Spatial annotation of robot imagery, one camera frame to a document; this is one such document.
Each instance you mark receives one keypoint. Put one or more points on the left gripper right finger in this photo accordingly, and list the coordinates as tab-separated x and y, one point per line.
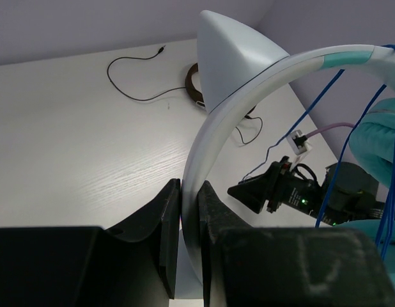
248	266

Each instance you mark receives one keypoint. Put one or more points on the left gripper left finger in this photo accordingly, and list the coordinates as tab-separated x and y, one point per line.
132	263

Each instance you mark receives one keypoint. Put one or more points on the brown silver headphones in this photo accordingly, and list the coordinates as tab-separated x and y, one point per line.
195	95

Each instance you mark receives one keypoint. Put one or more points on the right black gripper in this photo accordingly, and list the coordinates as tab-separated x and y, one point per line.
353	196

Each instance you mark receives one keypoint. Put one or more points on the teal cat-ear headphones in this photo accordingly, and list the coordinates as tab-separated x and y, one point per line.
239	67

